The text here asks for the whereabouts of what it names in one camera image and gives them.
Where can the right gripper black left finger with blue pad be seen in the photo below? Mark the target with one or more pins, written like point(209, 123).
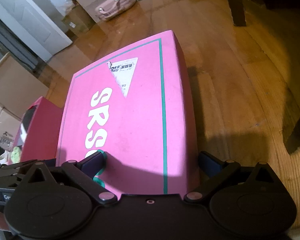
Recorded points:
point(82, 173)

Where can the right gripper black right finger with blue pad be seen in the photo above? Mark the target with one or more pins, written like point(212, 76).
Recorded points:
point(214, 175)

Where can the green yarn ball black label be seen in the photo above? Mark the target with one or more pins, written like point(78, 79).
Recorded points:
point(15, 155)

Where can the pink box lid teal border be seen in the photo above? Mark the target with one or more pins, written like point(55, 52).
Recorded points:
point(135, 105)

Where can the pink open storage box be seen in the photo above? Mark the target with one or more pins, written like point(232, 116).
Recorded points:
point(42, 139)

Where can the black white plush toy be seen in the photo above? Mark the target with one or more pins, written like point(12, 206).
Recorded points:
point(24, 126)

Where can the small brown cardboard box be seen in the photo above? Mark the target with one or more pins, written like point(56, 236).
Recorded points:
point(78, 20)

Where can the white door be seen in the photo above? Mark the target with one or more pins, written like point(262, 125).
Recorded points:
point(33, 27)

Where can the pink suitcase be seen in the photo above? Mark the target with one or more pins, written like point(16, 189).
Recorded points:
point(111, 8)

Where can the dark wooden table leg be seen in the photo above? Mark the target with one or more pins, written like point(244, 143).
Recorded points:
point(237, 12)

